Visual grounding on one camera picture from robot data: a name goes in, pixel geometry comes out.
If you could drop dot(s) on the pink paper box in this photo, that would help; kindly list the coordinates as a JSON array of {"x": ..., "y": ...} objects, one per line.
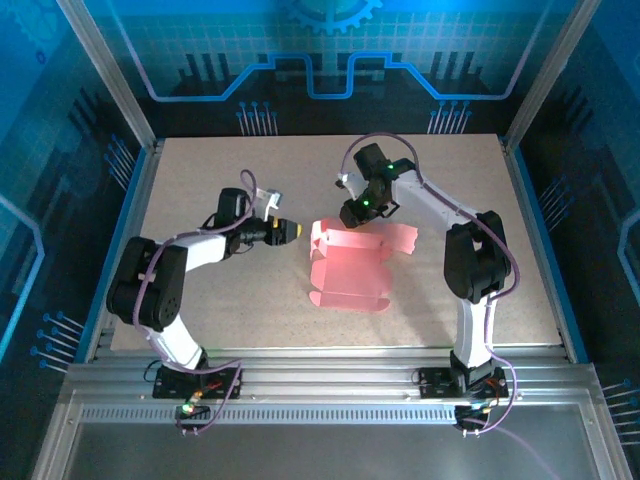
[{"x": 350, "y": 270}]

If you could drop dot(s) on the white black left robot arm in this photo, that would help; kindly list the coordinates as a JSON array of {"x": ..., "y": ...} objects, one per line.
[{"x": 165, "y": 295}]

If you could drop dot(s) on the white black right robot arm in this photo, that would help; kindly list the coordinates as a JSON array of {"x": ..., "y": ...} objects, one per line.
[{"x": 475, "y": 260}]

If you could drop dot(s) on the blue table edge strip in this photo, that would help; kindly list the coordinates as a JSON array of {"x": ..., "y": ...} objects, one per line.
[
  {"x": 549, "y": 250},
  {"x": 114, "y": 250}
]

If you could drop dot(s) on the aluminium mounting beam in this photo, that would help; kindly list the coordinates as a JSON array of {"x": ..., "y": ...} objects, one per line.
[{"x": 325, "y": 375}]

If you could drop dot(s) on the slotted aluminium strip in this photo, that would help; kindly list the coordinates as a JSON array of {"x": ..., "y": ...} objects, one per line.
[{"x": 325, "y": 415}]

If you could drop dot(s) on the small black connector board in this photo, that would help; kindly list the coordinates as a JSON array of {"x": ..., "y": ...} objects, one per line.
[
  {"x": 197, "y": 411},
  {"x": 467, "y": 414}
]

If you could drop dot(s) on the grey metal sheet panel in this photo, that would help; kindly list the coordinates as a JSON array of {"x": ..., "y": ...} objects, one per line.
[{"x": 325, "y": 450}]

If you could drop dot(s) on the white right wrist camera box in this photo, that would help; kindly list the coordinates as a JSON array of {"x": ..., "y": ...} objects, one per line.
[{"x": 350, "y": 181}]

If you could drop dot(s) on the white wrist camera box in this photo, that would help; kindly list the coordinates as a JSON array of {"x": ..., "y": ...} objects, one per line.
[
  {"x": 267, "y": 200},
  {"x": 350, "y": 181}
]

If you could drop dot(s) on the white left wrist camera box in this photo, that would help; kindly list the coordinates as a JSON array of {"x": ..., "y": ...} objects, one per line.
[{"x": 267, "y": 200}]

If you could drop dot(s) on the aluminium side rail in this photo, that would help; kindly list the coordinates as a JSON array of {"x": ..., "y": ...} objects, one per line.
[
  {"x": 521, "y": 200},
  {"x": 142, "y": 200}
]

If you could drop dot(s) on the aluminium frame post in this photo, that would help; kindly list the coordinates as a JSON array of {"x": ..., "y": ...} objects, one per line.
[
  {"x": 545, "y": 75},
  {"x": 107, "y": 75}
]

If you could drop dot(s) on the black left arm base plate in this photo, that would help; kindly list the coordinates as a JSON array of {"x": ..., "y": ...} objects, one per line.
[{"x": 170, "y": 390}]

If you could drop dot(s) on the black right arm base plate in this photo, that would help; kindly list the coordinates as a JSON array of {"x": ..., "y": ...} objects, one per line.
[{"x": 435, "y": 385}]

